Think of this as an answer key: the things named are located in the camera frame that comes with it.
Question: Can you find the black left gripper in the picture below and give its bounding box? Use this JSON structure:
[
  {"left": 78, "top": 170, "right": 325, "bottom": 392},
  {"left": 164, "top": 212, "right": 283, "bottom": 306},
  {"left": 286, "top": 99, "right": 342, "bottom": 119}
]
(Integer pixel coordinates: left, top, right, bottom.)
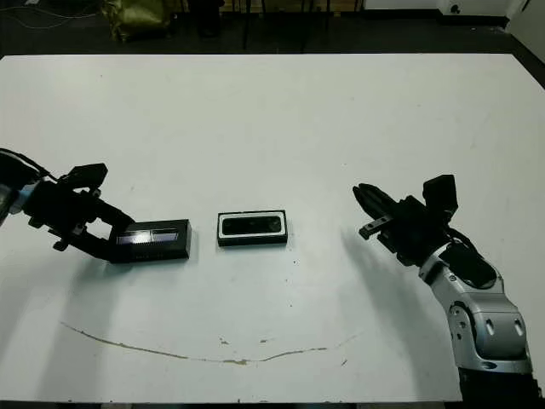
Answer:
[{"left": 19, "top": 174, "right": 138, "bottom": 265}]

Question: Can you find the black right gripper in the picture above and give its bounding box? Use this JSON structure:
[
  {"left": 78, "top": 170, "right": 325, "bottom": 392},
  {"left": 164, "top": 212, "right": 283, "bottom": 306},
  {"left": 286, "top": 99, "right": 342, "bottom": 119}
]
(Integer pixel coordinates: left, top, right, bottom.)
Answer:
[{"left": 353, "top": 182, "right": 453, "bottom": 268}]

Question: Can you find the black box lid with window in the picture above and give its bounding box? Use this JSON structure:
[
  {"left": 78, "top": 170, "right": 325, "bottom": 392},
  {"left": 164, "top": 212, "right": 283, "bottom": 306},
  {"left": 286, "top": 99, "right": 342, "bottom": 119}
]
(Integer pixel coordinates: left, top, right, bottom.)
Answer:
[{"left": 108, "top": 218, "right": 192, "bottom": 265}]

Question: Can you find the black handheld camera with screen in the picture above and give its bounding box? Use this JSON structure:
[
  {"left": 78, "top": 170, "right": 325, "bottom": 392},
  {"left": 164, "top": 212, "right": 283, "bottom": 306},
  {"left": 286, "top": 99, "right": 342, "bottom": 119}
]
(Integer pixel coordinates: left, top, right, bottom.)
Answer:
[{"left": 221, "top": 214, "right": 284, "bottom": 236}]

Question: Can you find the black box base white insert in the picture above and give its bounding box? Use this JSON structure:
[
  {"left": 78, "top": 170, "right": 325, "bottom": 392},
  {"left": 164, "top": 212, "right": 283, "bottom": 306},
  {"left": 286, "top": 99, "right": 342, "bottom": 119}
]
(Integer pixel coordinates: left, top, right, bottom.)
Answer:
[{"left": 216, "top": 209, "right": 290, "bottom": 248}]

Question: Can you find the black metal chair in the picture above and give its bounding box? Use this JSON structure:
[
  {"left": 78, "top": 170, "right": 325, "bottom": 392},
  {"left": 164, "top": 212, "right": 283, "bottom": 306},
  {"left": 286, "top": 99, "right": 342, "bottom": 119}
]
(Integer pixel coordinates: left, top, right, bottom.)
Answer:
[{"left": 241, "top": 0, "right": 331, "bottom": 53}]

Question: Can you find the crumpled plastic bag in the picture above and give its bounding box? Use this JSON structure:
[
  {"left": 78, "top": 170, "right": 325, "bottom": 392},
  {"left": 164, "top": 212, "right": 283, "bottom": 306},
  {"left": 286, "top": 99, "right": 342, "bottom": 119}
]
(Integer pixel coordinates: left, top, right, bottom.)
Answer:
[{"left": 101, "top": 0, "right": 174, "bottom": 43}]

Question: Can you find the black waste bin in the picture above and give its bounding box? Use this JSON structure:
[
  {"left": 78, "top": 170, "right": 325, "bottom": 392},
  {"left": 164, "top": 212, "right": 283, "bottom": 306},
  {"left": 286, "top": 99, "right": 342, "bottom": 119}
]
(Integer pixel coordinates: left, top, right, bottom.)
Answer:
[{"left": 196, "top": 0, "right": 223, "bottom": 38}]

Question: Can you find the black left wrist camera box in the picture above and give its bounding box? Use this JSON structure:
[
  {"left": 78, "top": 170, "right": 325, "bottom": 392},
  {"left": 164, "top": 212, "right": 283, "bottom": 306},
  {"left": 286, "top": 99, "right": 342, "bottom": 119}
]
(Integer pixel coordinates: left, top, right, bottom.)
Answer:
[{"left": 59, "top": 163, "right": 108, "bottom": 191}]

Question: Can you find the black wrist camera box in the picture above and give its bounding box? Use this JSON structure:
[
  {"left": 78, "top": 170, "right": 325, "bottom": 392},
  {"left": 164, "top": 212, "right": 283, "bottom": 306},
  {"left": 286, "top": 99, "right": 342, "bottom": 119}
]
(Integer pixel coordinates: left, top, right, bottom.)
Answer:
[
  {"left": 59, "top": 163, "right": 108, "bottom": 191},
  {"left": 422, "top": 173, "right": 460, "bottom": 214}
]

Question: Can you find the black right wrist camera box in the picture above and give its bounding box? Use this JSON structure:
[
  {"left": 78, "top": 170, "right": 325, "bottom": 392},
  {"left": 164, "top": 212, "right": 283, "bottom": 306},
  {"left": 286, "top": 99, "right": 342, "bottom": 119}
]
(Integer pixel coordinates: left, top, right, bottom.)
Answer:
[{"left": 422, "top": 173, "right": 460, "bottom": 214}]

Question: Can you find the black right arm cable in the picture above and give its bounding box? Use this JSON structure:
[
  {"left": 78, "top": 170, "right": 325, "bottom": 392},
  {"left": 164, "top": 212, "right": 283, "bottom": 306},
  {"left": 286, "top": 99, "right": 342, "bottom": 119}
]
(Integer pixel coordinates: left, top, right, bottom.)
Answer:
[{"left": 446, "top": 228, "right": 479, "bottom": 253}]

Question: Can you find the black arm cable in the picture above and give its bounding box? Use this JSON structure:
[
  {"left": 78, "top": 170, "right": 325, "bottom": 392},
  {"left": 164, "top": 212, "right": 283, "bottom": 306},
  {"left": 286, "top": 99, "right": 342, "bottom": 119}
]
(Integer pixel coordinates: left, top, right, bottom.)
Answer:
[
  {"left": 0, "top": 147, "right": 59, "bottom": 182},
  {"left": 446, "top": 228, "right": 479, "bottom": 253}
]

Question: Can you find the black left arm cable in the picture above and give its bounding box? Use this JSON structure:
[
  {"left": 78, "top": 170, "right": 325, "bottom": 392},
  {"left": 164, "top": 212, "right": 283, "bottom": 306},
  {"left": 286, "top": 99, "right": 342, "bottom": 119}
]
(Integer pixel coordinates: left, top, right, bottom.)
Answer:
[{"left": 0, "top": 147, "right": 59, "bottom": 182}]

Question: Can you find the thin white floor cable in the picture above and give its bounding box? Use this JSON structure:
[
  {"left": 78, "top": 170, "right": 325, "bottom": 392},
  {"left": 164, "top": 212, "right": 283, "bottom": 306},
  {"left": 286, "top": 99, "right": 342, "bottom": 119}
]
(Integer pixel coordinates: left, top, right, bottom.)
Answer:
[{"left": 0, "top": 3, "right": 103, "bottom": 20}]

